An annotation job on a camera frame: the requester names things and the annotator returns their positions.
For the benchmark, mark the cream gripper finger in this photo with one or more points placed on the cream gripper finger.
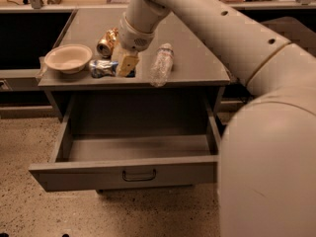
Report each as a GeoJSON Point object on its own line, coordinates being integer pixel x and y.
{"type": "Point", "coordinates": [126, 63]}
{"type": "Point", "coordinates": [117, 54]}

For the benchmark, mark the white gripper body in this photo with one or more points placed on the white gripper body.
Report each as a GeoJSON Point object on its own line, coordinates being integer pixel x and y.
{"type": "Point", "coordinates": [134, 36]}

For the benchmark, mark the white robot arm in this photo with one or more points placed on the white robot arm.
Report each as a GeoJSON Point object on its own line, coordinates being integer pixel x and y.
{"type": "Point", "coordinates": [267, 154]}

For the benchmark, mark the grey drawer cabinet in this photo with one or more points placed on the grey drawer cabinet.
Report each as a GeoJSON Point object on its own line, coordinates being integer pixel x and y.
{"type": "Point", "coordinates": [194, 64]}

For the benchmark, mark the open grey top drawer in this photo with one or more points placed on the open grey top drawer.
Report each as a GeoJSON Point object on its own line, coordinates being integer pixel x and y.
{"type": "Point", "coordinates": [105, 133]}

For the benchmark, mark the clear plastic water bottle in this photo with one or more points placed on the clear plastic water bottle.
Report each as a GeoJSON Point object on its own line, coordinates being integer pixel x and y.
{"type": "Point", "coordinates": [162, 64]}

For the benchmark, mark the white paper bowl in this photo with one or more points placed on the white paper bowl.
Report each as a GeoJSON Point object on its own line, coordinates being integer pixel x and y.
{"type": "Point", "coordinates": [68, 59]}

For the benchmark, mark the black drawer handle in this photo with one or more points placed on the black drawer handle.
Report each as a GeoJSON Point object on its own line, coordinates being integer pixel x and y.
{"type": "Point", "coordinates": [138, 177]}

